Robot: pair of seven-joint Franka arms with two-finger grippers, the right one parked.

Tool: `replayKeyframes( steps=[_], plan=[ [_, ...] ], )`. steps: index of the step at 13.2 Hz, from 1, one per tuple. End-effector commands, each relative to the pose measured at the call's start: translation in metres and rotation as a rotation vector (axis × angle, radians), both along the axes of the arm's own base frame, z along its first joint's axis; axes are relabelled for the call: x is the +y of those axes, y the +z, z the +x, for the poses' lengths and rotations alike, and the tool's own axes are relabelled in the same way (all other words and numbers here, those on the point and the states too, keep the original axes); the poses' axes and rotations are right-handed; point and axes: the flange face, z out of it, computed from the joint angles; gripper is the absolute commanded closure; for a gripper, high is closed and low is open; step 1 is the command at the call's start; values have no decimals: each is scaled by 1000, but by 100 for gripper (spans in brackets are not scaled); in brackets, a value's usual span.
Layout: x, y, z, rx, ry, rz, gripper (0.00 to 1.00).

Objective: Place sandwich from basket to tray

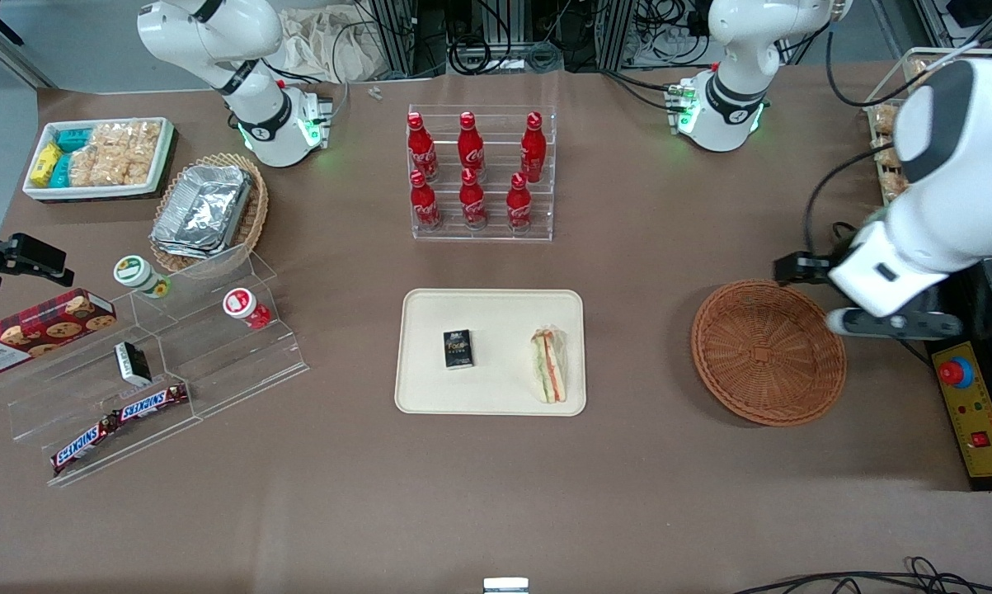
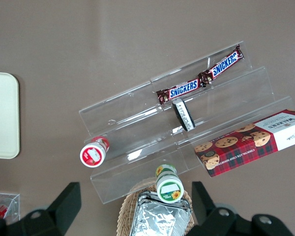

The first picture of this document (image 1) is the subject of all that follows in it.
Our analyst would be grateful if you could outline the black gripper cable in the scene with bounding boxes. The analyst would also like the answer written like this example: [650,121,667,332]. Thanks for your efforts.
[801,143,906,258]

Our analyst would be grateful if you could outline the sandwich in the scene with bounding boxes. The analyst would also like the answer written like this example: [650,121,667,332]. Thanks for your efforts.
[530,326,569,405]

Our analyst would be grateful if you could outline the aluminium foil container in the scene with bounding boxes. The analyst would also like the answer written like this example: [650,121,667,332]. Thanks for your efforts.
[150,164,254,260]

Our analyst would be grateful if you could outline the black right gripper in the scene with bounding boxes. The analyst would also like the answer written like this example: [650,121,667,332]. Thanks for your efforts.
[0,233,76,294]

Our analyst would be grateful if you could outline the cream plastic tray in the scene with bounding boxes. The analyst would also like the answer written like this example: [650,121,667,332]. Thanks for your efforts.
[394,288,587,417]

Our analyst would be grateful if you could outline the green lid cup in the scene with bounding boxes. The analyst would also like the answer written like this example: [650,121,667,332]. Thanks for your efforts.
[114,255,172,299]

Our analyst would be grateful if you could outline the aluminium frame post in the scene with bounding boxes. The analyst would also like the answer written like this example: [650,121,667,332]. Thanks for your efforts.
[597,0,637,72]
[372,0,420,77]

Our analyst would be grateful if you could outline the beige cloth bag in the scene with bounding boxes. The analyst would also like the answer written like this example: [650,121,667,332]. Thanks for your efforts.
[275,7,383,84]

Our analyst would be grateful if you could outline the black floor cables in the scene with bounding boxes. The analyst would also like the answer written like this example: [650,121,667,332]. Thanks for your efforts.
[731,556,992,594]

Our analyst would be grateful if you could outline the small black packet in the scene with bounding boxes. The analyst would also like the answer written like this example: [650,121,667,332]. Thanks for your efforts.
[114,342,154,389]

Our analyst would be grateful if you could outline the yellow snack packet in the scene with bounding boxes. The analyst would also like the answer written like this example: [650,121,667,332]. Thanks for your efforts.
[30,142,64,189]

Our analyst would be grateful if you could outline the brown chocolate bar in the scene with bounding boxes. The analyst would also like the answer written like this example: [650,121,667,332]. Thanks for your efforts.
[115,383,190,424]
[50,415,123,476]

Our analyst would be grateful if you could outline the clear acrylic stepped shelf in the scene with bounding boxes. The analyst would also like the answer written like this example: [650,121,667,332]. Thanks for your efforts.
[127,243,311,419]
[0,328,205,488]

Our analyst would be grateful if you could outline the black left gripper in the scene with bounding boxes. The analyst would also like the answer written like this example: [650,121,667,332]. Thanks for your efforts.
[773,252,837,287]

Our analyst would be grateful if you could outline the red cola bottle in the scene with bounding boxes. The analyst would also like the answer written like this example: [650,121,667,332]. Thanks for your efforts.
[407,112,440,183]
[458,111,487,179]
[505,172,534,233]
[410,170,443,232]
[458,167,489,230]
[520,111,548,184]

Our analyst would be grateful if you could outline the yellow emergency stop control box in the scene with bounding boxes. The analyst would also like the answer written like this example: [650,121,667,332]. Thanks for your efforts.
[929,272,992,493]

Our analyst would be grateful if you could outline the red tartan cookie box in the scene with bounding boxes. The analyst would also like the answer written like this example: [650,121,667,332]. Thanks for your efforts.
[0,288,119,380]

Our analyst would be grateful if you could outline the white plastic snack bin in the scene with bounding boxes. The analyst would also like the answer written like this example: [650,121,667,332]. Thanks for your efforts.
[22,117,176,203]

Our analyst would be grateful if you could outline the white wire basket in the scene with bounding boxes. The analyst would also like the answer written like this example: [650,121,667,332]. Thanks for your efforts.
[863,47,985,207]

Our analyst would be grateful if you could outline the clear bag of crackers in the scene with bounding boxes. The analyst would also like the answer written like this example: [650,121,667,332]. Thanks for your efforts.
[67,120,163,188]

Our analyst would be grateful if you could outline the red and white cup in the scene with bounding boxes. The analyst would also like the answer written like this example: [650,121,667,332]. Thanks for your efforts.
[222,287,273,331]

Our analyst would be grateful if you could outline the light wicker basket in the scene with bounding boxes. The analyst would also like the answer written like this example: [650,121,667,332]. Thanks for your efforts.
[149,152,270,274]

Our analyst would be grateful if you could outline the black coiled cables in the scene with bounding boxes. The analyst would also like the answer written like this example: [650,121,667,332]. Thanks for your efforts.
[444,25,564,77]

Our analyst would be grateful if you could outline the small black card box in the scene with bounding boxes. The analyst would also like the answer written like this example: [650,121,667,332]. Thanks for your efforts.
[443,329,476,370]

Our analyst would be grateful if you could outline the brown wicker basket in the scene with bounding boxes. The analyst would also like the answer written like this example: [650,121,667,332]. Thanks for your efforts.
[691,279,848,427]

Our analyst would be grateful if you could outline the clear acrylic bottle rack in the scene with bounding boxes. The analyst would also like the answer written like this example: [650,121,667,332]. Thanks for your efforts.
[407,104,558,243]

